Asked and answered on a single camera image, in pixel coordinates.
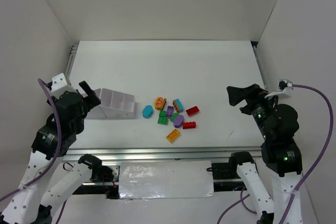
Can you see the green curved lego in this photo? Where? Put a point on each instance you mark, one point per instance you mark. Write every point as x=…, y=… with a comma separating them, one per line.
x=163, y=120

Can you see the teal rounded lego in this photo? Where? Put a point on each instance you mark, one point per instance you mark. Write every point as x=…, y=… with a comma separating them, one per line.
x=147, y=111

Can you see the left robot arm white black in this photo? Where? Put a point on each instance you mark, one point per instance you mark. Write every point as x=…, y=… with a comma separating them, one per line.
x=34, y=201

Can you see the yellow lego brick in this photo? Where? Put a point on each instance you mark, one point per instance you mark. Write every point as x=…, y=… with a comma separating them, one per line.
x=173, y=135

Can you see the brown teal lego brick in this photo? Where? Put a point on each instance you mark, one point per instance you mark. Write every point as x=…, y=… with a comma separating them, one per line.
x=178, y=106

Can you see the green square lego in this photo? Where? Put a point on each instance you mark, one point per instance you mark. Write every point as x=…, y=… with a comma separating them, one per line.
x=162, y=113

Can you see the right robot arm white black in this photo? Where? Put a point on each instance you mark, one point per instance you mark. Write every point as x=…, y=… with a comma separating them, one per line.
x=278, y=124

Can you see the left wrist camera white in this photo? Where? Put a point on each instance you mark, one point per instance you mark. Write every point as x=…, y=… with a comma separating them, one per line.
x=61, y=84

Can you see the aluminium front rail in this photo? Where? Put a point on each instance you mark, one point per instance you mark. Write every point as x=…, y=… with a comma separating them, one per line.
x=158, y=154

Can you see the silver foil tape panel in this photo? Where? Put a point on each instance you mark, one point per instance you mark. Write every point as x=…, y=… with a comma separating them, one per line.
x=177, y=179

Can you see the white divided container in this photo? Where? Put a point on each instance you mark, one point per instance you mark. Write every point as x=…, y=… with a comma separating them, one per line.
x=114, y=105

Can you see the brown long lego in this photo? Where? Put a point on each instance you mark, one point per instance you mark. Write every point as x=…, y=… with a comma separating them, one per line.
x=163, y=104

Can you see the purple flat lego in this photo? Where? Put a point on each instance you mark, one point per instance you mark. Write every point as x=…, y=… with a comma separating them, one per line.
x=169, y=111

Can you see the lilac rounded lego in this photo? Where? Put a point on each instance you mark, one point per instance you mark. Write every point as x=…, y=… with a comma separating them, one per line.
x=178, y=121

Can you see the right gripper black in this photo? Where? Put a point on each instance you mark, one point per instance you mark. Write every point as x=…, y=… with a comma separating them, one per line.
x=250, y=100

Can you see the green rounded lego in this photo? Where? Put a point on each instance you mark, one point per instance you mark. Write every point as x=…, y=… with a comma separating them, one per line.
x=173, y=117

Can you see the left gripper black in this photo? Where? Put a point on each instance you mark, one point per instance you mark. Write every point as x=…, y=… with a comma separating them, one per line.
x=85, y=99

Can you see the red lego brick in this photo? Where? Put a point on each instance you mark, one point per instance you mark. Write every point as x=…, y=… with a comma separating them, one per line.
x=192, y=111
x=189, y=125

